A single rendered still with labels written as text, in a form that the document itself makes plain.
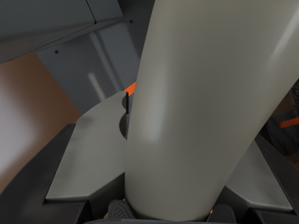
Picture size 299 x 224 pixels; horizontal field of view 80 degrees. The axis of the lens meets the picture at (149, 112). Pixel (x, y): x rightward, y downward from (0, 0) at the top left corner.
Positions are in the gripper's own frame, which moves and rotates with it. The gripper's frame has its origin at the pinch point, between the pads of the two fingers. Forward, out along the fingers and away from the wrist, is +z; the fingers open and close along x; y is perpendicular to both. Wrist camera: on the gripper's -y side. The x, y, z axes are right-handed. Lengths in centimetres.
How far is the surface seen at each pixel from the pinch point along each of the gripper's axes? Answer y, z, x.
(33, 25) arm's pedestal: -1.1, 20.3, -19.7
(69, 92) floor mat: 47, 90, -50
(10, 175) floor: 134, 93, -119
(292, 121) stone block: 20, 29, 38
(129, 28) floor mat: 8, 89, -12
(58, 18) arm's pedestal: -1.4, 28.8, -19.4
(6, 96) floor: 54, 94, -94
